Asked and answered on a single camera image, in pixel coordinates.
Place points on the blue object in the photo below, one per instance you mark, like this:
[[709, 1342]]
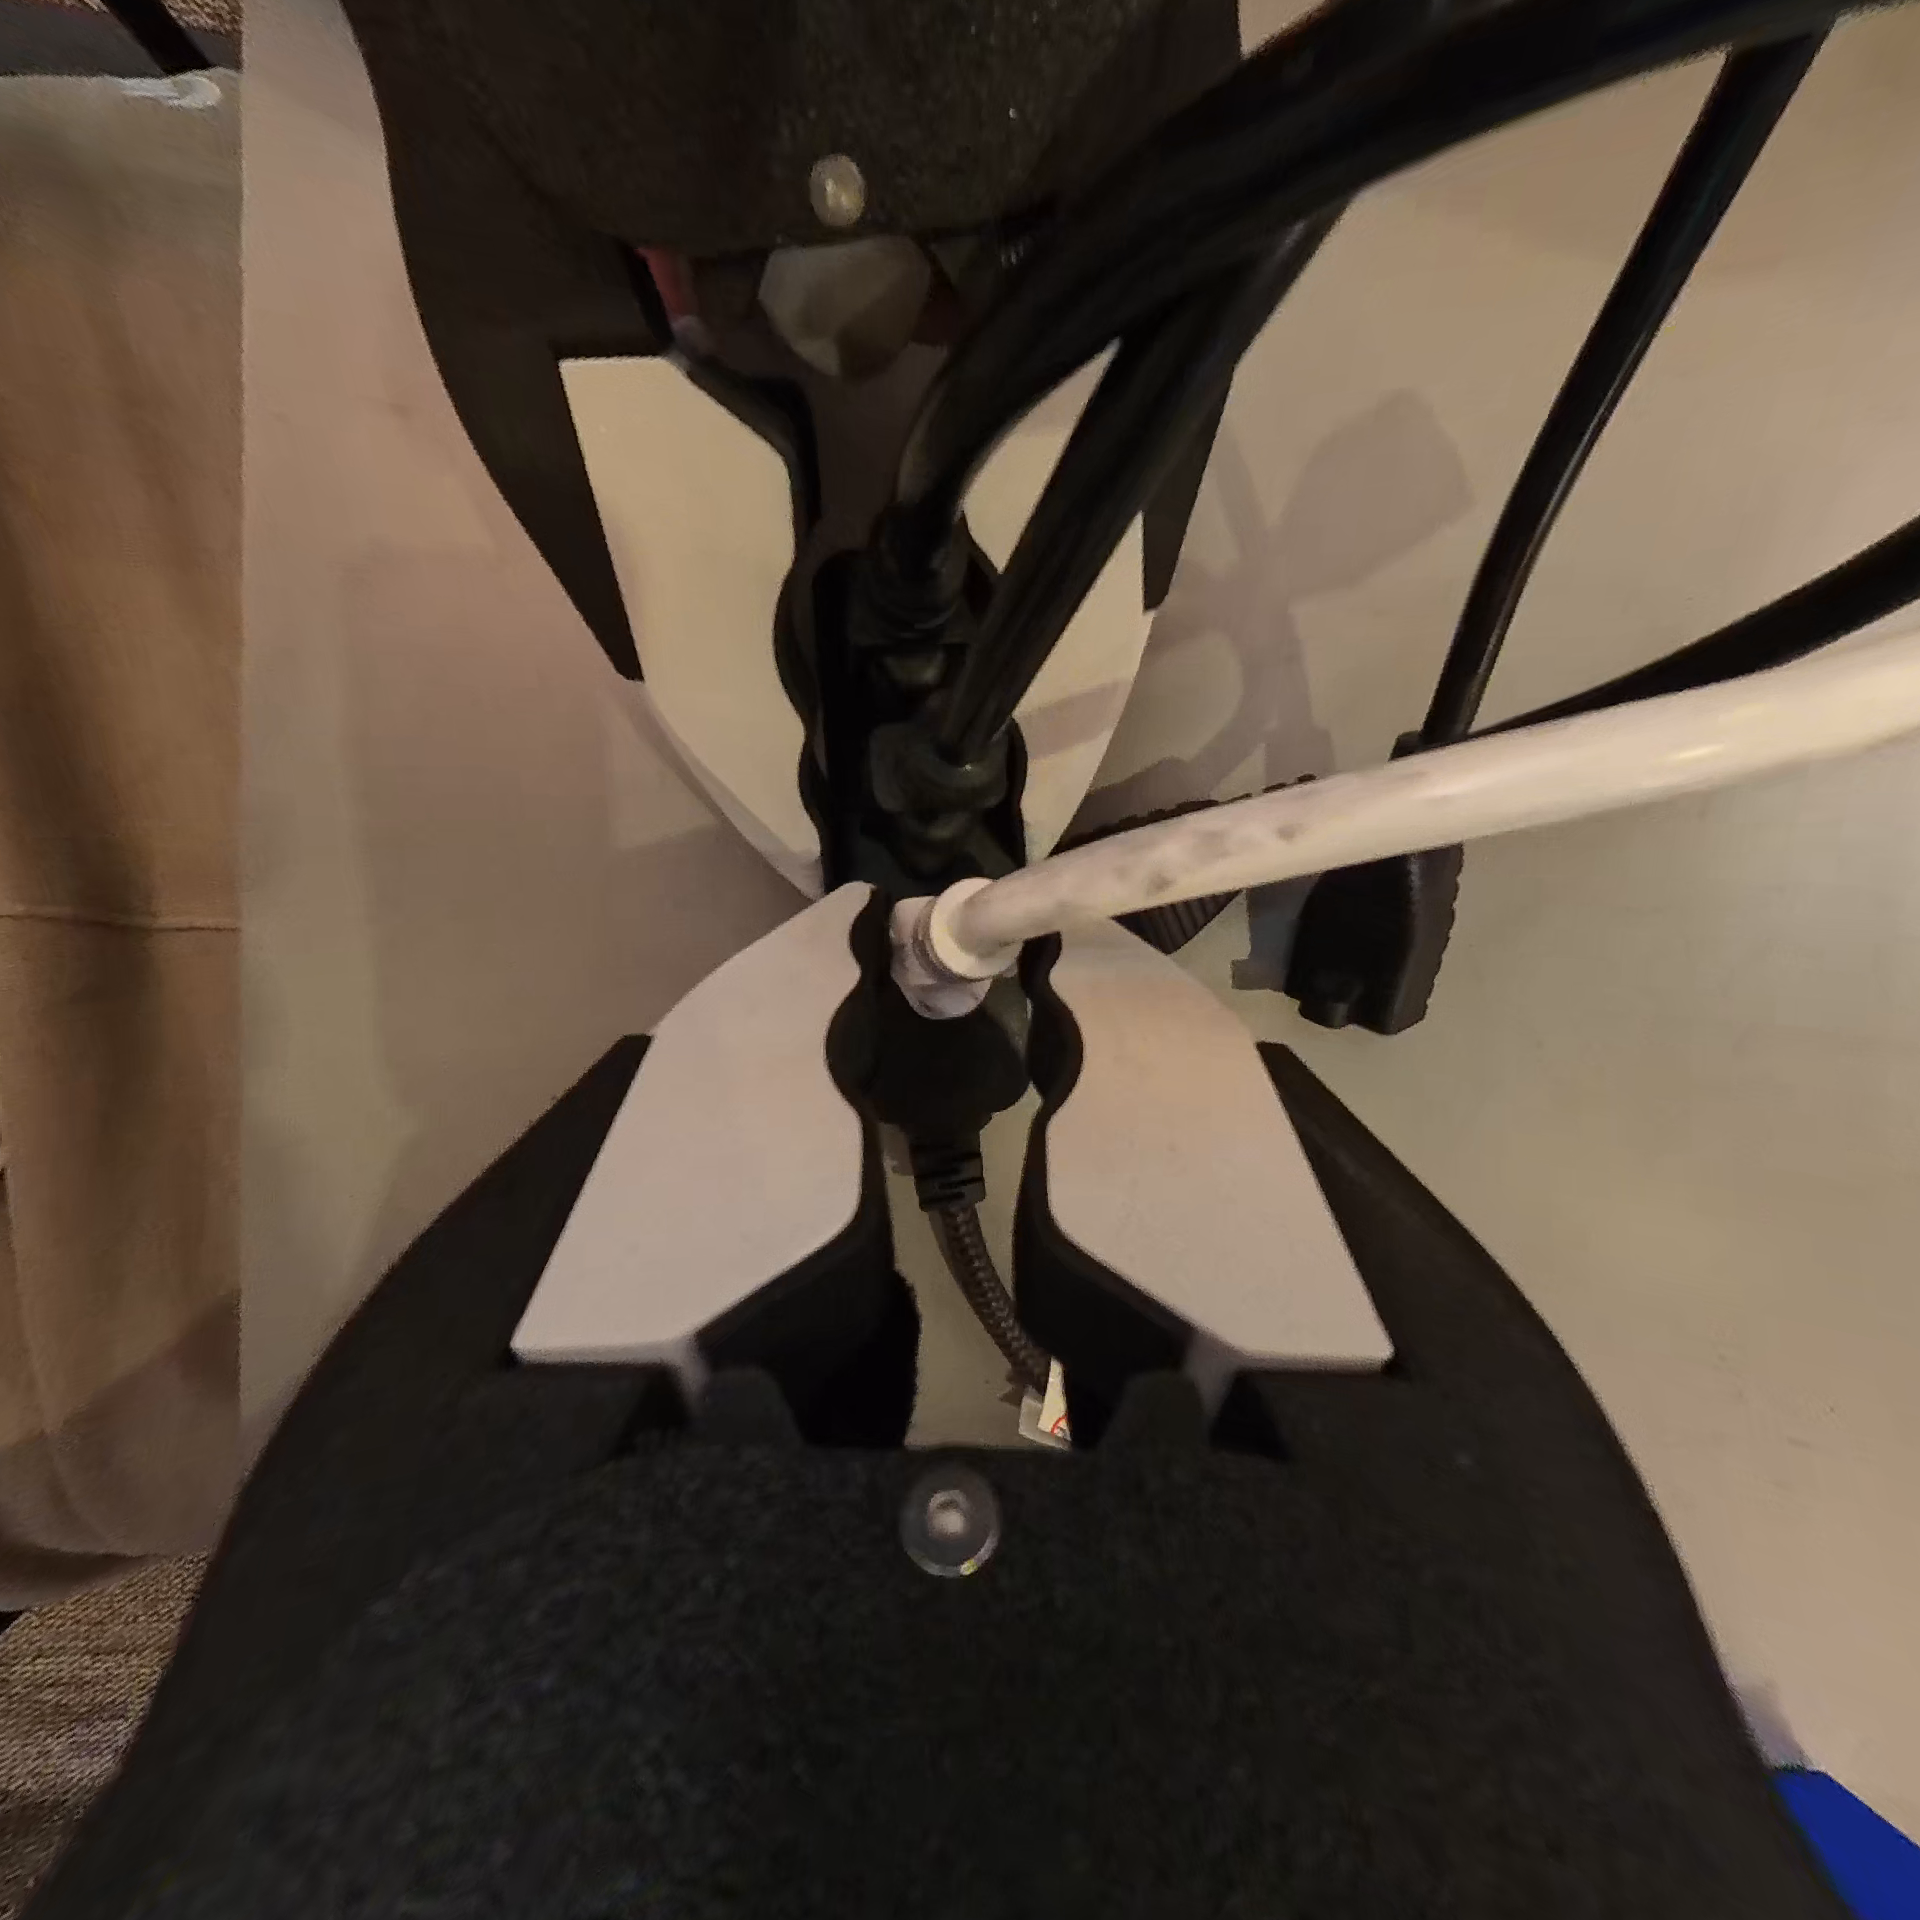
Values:
[[1853, 1852]]

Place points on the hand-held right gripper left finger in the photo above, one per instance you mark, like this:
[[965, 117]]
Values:
[[720, 1171]]

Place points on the white desk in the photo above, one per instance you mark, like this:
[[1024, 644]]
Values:
[[1651, 1200]]

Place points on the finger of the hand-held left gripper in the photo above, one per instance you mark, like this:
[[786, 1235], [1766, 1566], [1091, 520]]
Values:
[[692, 600], [1090, 704]]

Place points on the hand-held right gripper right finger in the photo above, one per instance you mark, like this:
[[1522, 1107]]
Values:
[[1202, 1185]]

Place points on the beige cloth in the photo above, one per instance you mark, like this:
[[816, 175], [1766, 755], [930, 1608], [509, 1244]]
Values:
[[120, 751]]

